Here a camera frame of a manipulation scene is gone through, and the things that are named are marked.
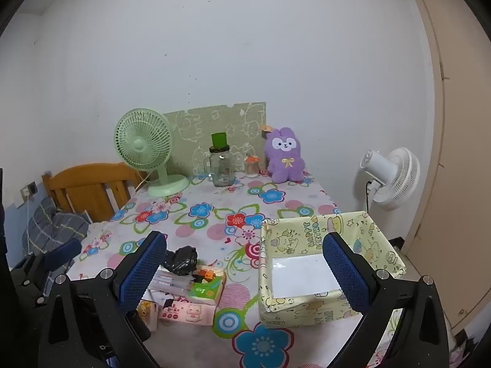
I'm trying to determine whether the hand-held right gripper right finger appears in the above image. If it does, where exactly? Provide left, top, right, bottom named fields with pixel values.
left=322, top=232, right=449, bottom=368

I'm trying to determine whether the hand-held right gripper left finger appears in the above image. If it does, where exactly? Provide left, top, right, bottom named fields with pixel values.
left=38, top=231, right=168, bottom=368

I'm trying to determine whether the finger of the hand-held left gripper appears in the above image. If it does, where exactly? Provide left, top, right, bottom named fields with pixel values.
left=11, top=238, right=82, bottom=307

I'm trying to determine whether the white plastic packet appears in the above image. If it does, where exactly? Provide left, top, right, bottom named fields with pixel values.
left=143, top=267, right=194, bottom=303

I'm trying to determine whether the small yellow packet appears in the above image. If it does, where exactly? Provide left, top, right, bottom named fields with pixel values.
left=137, top=300, right=160, bottom=332

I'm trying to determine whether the black cloth bundle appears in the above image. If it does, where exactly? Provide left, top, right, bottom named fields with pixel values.
left=163, top=245, right=199, bottom=277

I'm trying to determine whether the yellow printed box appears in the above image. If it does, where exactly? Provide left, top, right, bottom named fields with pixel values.
left=258, top=211, right=406, bottom=329

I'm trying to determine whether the pink tissue packet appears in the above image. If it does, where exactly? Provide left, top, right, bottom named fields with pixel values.
left=158, top=301, right=215, bottom=326

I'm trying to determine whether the green snack packet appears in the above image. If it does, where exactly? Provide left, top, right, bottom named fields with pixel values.
left=187, top=266, right=226, bottom=300

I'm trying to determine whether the grey plaid pillow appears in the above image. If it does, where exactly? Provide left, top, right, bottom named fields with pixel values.
left=22, top=196, right=92, bottom=296

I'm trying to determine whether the floral tablecloth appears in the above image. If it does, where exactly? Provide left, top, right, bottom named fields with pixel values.
left=65, top=171, right=403, bottom=368

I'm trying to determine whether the white standing fan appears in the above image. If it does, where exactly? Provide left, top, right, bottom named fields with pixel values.
left=360, top=147, right=420, bottom=215

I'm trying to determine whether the green desk fan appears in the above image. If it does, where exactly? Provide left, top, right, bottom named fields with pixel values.
left=114, top=108, right=190, bottom=198

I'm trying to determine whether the purple plush bunny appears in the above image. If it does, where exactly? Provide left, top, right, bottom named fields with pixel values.
left=260, top=125, right=307, bottom=184

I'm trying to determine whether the glass mug with green lid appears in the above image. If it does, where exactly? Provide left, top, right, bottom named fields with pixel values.
left=203, top=133, right=235, bottom=188

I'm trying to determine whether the small glass jar orange lid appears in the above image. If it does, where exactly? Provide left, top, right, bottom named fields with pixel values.
left=244, top=154, right=261, bottom=179

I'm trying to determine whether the beige door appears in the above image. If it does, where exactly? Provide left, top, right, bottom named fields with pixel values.
left=403, top=0, right=491, bottom=330

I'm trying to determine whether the green printed board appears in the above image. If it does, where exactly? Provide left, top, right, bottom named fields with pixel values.
left=163, top=102, right=266, bottom=177

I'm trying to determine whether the white charger cable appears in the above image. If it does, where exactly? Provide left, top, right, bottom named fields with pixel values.
left=24, top=198, right=32, bottom=246

